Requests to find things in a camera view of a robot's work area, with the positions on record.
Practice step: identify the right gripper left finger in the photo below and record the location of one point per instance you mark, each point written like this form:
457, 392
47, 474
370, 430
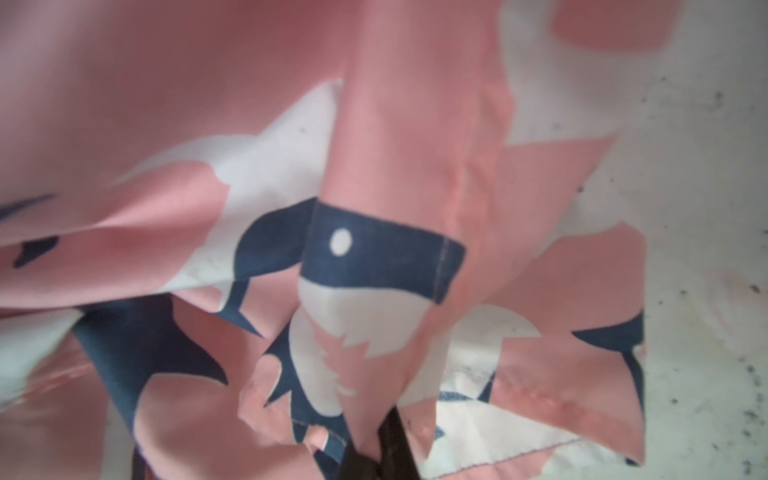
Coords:
356, 466

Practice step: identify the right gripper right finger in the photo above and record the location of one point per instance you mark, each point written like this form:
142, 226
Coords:
397, 461

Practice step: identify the pink patterned garment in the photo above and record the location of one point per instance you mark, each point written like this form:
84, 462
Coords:
236, 234

